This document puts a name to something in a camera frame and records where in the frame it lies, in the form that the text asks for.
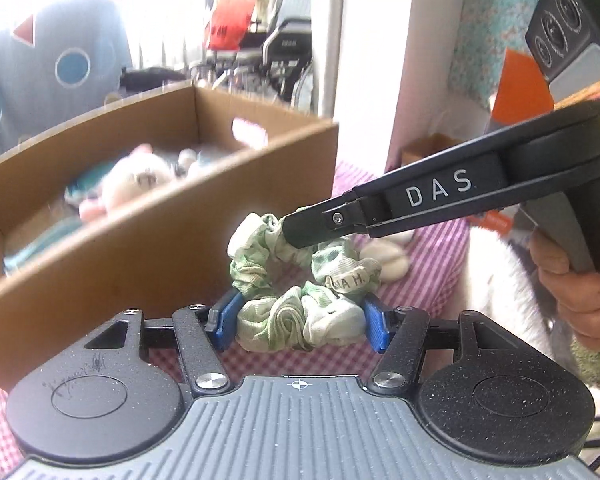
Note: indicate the green white scrunchie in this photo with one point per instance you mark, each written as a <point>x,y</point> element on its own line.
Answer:
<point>324,311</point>

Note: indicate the pink white plush toy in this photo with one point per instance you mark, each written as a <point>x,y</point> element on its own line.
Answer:
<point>134,176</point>

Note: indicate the teal cloth in box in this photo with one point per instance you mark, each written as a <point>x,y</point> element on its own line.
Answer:
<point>56,220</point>

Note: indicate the small cardboard box on floor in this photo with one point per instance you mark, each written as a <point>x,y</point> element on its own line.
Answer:
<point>426,146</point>

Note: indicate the wheelchair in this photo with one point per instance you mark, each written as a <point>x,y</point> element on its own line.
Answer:
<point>275,63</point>

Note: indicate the red plastic bag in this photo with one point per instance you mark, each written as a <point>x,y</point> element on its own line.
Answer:
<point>228,24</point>

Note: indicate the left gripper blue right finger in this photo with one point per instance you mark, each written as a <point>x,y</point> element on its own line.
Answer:
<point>379,320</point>

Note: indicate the person right hand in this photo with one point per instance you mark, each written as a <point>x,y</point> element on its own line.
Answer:
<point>577,294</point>

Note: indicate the blue blanket with circles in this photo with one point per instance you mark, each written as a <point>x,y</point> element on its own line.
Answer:
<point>58,65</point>

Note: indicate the brown cardboard box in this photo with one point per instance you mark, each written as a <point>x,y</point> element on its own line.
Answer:
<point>168,248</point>

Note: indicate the cream plush toy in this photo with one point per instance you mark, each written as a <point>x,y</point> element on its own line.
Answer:
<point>390,252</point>

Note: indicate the pink white checkered cloth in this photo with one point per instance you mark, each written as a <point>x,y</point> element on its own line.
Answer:
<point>436,255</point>

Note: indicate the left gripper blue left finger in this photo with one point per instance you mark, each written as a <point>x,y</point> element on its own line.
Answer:
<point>221,325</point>

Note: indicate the black seat pad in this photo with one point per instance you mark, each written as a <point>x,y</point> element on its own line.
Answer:
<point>151,78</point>

